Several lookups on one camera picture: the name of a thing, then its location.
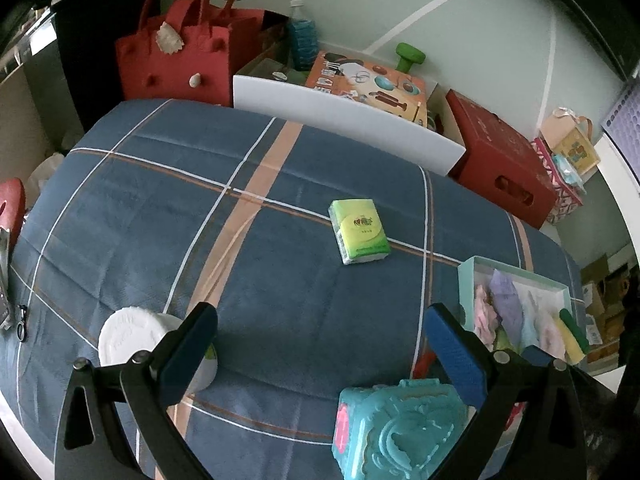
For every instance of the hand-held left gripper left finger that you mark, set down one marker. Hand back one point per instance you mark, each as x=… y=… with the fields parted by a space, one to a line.
x=187 y=360

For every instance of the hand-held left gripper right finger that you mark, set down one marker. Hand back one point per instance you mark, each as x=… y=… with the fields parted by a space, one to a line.
x=452 y=355

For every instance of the pink fluffy cloth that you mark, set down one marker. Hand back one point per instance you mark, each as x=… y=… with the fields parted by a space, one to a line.
x=485 y=315

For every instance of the white box with teal rim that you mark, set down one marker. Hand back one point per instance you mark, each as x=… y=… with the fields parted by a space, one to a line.
x=467 y=280

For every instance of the purple cloth with red bow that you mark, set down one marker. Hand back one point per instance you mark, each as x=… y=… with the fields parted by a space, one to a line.
x=507 y=300

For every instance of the green tissue pack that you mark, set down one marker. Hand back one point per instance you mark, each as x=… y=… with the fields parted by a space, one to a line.
x=360 y=230
x=570 y=342

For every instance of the white canister with green label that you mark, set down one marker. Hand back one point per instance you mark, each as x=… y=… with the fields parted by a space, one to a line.
x=130 y=332

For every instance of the teal embossed pack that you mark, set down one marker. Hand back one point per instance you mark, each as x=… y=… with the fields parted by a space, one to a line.
x=400 y=435

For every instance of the blue plaid blanket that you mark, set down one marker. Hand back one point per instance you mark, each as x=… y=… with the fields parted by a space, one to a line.
x=200 y=240

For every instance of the stack of cardboard boxes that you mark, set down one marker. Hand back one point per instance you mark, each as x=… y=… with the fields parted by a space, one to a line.
x=602 y=300

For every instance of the red patterned gift bag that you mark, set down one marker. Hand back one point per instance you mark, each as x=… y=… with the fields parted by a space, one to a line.
x=565 y=195

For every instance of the red cardboard box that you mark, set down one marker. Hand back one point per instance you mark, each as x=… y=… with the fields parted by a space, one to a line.
x=500 y=160

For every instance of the white plastic bag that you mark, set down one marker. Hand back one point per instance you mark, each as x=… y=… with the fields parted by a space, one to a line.
x=47 y=172

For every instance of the beige cartoon gift bag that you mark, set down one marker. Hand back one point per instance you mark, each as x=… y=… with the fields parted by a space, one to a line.
x=575 y=147

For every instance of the white desk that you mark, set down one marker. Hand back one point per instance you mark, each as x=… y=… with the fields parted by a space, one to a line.
x=622 y=170

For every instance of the orange illustrated box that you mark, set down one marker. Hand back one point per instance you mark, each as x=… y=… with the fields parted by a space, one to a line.
x=370 y=82

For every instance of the purple plastic basket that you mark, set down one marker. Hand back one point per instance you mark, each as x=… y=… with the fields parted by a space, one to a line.
x=625 y=115

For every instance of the green dumbbell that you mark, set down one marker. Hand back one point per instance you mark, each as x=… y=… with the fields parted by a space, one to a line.
x=409 y=57

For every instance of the red felt tote bag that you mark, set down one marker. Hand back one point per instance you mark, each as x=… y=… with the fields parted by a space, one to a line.
x=175 y=55

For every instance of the blue bottle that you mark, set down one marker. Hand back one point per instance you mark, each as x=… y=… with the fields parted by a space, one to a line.
x=302 y=40

